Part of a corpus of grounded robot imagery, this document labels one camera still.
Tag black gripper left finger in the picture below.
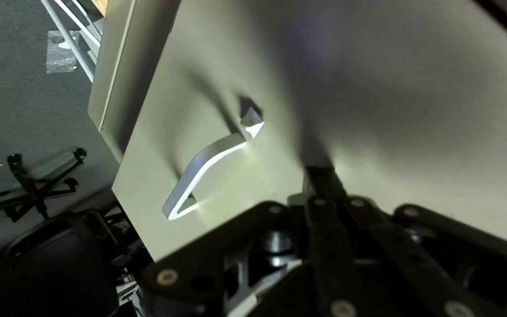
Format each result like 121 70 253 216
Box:
140 165 332 317

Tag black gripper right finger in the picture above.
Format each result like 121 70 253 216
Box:
322 165 507 317

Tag beige unlabelled file drawer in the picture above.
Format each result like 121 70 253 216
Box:
110 0 507 264

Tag black office chair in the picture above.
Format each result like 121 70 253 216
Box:
0 209 121 317

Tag beige metal filing cabinet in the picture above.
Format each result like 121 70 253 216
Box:
86 0 183 163

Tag black wheeled star base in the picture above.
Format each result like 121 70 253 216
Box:
0 146 88 223

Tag clear plastic sheet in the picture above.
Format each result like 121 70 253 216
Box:
45 28 82 75

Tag angular silver drawer handle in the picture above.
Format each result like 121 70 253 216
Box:
161 94 265 221

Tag white metal stand frame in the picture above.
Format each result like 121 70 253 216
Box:
38 0 105 84

